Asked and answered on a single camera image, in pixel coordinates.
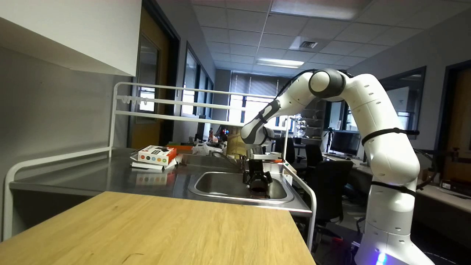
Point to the white metal sink frame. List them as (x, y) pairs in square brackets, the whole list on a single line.
[(114, 122)]

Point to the black computer monitor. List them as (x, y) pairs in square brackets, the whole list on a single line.
[(342, 143)]

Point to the stainless steel sink unit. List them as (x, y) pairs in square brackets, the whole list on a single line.
[(147, 177)]

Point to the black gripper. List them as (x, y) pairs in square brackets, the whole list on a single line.
[(257, 169)]

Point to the plain wooden door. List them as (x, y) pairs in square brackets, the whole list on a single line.
[(457, 122)]

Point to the white wall cabinet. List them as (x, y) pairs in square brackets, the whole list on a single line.
[(73, 29)]

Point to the colourful orange white box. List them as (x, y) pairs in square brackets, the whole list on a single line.
[(156, 154)]

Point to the black office chair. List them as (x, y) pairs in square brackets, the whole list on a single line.
[(331, 188)]

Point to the wooden door with window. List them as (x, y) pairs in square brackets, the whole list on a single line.
[(148, 74)]

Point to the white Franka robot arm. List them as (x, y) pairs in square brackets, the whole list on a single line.
[(387, 162)]

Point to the rectangular ceiling light panel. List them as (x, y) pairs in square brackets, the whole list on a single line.
[(279, 62), (313, 7)]

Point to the ceiling air vent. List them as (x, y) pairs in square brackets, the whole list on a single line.
[(303, 43)]

